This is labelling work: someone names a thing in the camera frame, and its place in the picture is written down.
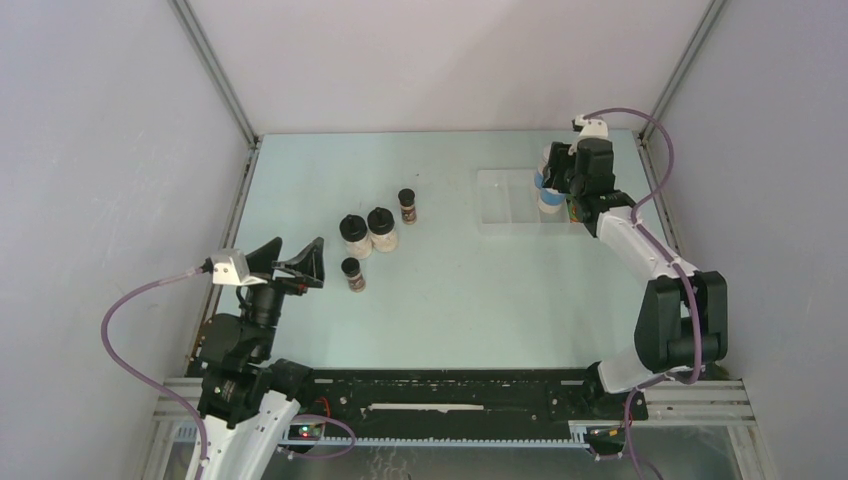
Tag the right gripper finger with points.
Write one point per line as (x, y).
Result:
(578, 210)
(559, 161)

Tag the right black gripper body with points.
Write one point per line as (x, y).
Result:
(579, 181)

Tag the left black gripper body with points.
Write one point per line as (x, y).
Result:
(264, 301)

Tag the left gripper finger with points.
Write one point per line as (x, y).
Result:
(307, 267)
(261, 261)

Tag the blue label spice jar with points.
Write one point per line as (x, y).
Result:
(550, 201)
(542, 171)

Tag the black lid salt shaker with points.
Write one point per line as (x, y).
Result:
(382, 230)
(356, 236)

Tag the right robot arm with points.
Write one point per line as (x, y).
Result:
(682, 324)

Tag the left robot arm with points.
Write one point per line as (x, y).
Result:
(248, 400)

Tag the small dark pepper bottle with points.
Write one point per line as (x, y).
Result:
(351, 269)

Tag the clear plastic organizer tray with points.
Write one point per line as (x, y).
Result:
(507, 205)

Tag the small black cap spice bottle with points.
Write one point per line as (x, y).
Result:
(406, 198)

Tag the left circuit board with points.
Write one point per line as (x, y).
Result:
(308, 432)

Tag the circuit board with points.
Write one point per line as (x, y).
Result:
(308, 432)
(609, 434)

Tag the right circuit board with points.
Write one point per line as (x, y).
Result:
(609, 434)

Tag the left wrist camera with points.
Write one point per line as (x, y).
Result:
(229, 267)

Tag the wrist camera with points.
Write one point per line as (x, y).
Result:
(590, 128)
(229, 267)

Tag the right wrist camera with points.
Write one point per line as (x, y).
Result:
(590, 128)

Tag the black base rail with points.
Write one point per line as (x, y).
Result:
(467, 405)

